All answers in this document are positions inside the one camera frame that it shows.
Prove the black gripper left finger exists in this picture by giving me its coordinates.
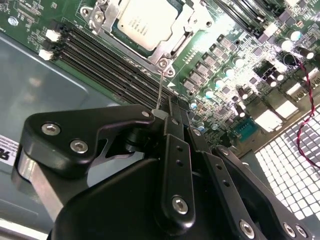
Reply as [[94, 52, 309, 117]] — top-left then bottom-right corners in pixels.
[[11, 96, 196, 227]]

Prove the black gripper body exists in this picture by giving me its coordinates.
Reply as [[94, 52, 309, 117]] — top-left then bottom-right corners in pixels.
[[47, 156, 233, 240]]

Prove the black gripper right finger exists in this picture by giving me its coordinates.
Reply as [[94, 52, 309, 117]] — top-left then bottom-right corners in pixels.
[[178, 101, 315, 240]]

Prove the metal locking lever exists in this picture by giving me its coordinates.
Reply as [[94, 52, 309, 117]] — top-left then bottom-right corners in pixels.
[[151, 69, 168, 118]]

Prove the metal socket cover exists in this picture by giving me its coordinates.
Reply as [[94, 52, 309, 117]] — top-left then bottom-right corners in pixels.
[[98, 0, 213, 70]]

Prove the CPU with silver top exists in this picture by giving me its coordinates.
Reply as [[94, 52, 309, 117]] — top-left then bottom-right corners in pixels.
[[111, 0, 186, 51]]

